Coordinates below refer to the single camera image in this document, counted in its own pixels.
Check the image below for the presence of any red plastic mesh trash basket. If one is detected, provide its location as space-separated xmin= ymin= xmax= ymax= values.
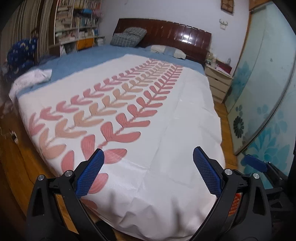
xmin=228 ymin=193 xmax=242 ymax=217

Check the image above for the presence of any floral sliding wardrobe door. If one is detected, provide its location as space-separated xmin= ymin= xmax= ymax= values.
xmin=225 ymin=2 xmax=295 ymax=174

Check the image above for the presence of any white leaf-pattern bed cover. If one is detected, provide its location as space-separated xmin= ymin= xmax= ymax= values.
xmin=18 ymin=54 xmax=225 ymax=240

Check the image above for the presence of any beige wooden nightstand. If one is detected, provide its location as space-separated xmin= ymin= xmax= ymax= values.
xmin=205 ymin=64 xmax=233 ymax=103

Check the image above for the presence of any white cloth on bed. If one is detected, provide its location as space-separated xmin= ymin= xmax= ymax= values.
xmin=10 ymin=69 xmax=52 ymax=93

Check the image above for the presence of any blue bed sheet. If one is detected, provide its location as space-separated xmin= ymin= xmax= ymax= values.
xmin=9 ymin=45 xmax=205 ymax=102

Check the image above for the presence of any flat blue white pillow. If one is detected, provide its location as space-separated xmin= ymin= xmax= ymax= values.
xmin=145 ymin=45 xmax=187 ymax=60

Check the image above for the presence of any dark red wooden headboard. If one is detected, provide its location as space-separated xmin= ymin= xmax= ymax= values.
xmin=114 ymin=18 xmax=212 ymax=66

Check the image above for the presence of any navy moon-pattern garment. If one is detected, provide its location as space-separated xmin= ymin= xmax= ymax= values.
xmin=6 ymin=37 xmax=38 ymax=80

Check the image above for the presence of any grey checked pillow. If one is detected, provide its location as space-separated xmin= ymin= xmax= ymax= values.
xmin=110 ymin=27 xmax=147 ymax=47

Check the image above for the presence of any white bookshelf with books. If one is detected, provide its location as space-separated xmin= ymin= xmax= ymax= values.
xmin=48 ymin=0 xmax=105 ymax=57

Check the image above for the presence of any beige curtain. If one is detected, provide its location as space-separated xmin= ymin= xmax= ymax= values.
xmin=1 ymin=1 xmax=58 ymax=64

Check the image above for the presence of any white charger with cable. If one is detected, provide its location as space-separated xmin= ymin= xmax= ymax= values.
xmin=1 ymin=129 xmax=19 ymax=144

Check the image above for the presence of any white deer wall hook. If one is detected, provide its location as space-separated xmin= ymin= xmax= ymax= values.
xmin=219 ymin=19 xmax=228 ymax=30

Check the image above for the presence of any framed wall picture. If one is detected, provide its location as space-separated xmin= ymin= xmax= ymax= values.
xmin=221 ymin=0 xmax=234 ymax=14

